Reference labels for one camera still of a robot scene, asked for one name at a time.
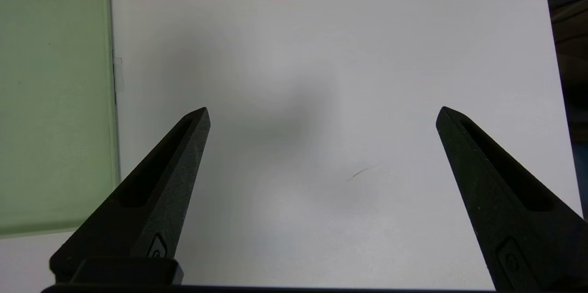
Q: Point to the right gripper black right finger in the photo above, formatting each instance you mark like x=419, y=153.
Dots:
x=505, y=210

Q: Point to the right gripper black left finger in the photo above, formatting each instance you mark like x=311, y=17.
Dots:
x=151, y=201

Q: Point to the clear tape strip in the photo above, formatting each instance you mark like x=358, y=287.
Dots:
x=118, y=77

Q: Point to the light green plastic tray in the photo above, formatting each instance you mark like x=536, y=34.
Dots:
x=55, y=100

